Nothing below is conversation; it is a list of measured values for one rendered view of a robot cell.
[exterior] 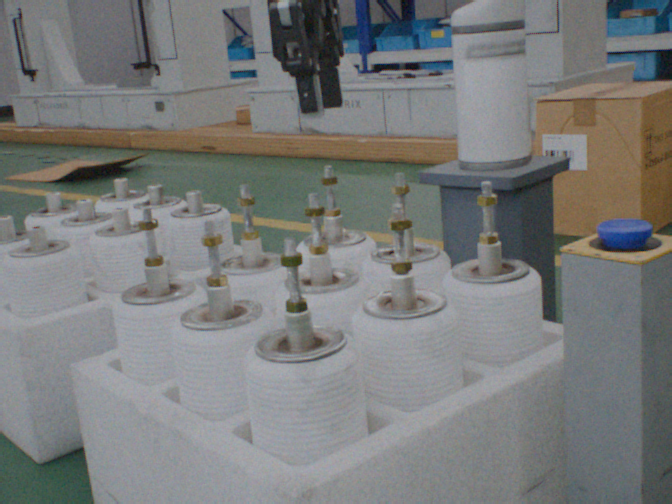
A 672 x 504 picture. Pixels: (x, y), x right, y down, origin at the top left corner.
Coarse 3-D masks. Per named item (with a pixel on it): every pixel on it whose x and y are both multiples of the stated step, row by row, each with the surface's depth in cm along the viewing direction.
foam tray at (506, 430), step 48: (96, 384) 85; (480, 384) 75; (528, 384) 76; (96, 432) 88; (144, 432) 78; (192, 432) 71; (240, 432) 72; (384, 432) 68; (432, 432) 69; (480, 432) 73; (528, 432) 77; (96, 480) 91; (144, 480) 81; (192, 480) 72; (240, 480) 66; (288, 480) 62; (336, 480) 63; (384, 480) 66; (432, 480) 70; (480, 480) 74; (528, 480) 79
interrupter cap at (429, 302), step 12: (372, 300) 77; (384, 300) 77; (420, 300) 77; (432, 300) 75; (444, 300) 75; (372, 312) 74; (384, 312) 74; (396, 312) 73; (408, 312) 73; (420, 312) 72; (432, 312) 73
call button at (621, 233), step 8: (600, 224) 66; (608, 224) 66; (616, 224) 65; (624, 224) 65; (632, 224) 65; (640, 224) 65; (648, 224) 65; (600, 232) 65; (608, 232) 64; (616, 232) 64; (624, 232) 64; (632, 232) 63; (640, 232) 64; (648, 232) 64; (608, 240) 65; (616, 240) 64; (624, 240) 64; (632, 240) 64; (640, 240) 64
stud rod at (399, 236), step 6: (396, 204) 73; (402, 204) 73; (396, 210) 73; (402, 210) 73; (396, 216) 73; (402, 216) 73; (396, 234) 74; (402, 234) 74; (396, 240) 74; (402, 240) 74; (396, 246) 74; (402, 246) 74; (396, 252) 74; (402, 252) 74; (396, 258) 75; (402, 258) 74
